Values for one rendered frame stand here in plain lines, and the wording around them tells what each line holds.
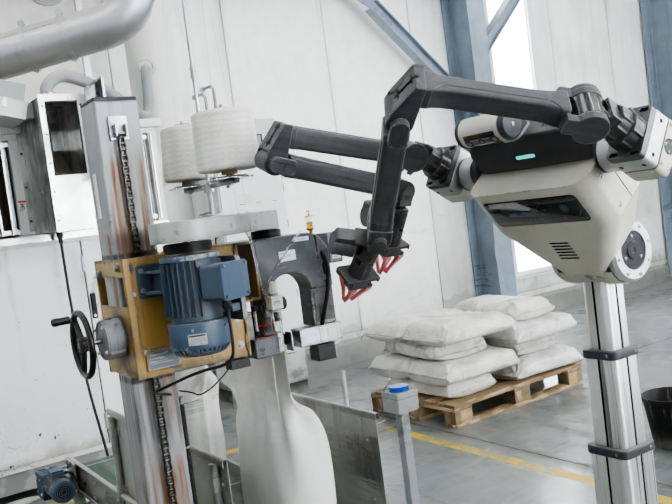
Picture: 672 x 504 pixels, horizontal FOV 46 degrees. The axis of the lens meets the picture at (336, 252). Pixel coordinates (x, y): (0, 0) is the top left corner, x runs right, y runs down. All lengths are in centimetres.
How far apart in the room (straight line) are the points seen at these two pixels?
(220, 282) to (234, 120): 41
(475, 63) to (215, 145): 613
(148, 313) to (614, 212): 117
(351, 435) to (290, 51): 495
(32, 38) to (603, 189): 349
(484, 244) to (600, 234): 623
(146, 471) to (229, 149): 87
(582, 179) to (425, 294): 601
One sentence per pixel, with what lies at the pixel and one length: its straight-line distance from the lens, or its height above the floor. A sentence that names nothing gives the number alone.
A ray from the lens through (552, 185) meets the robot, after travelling 192.
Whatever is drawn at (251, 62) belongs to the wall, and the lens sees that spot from 700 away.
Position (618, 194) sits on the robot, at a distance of 195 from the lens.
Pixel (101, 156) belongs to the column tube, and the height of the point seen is 161.
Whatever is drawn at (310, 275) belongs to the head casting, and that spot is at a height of 121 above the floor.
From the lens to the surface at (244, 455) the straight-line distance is 258.
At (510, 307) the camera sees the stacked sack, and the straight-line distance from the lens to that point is 546.
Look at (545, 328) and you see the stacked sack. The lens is 548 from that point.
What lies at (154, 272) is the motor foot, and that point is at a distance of 207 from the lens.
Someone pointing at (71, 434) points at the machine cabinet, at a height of 31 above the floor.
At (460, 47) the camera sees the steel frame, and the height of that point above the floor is 283.
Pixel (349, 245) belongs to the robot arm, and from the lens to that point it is 195.
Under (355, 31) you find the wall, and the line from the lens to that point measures 766.
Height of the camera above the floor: 139
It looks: 3 degrees down
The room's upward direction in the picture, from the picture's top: 7 degrees counter-clockwise
